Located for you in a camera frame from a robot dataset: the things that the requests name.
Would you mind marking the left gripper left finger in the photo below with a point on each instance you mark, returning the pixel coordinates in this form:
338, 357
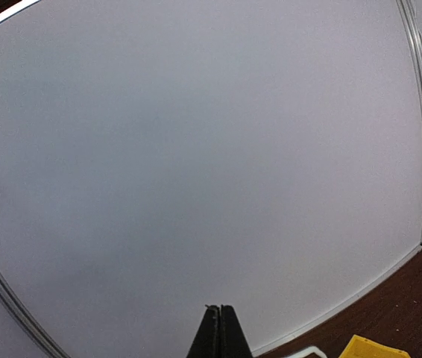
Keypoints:
206, 341

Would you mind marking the right yellow plastic bin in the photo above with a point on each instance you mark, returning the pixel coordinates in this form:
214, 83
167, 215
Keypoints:
361, 347

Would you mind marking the white plastic bin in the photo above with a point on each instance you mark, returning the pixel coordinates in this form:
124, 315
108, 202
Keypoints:
307, 352

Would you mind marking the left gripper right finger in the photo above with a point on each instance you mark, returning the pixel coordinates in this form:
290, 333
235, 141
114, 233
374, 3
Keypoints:
233, 343

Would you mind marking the left aluminium frame post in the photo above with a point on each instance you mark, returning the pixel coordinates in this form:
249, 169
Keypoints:
28, 323

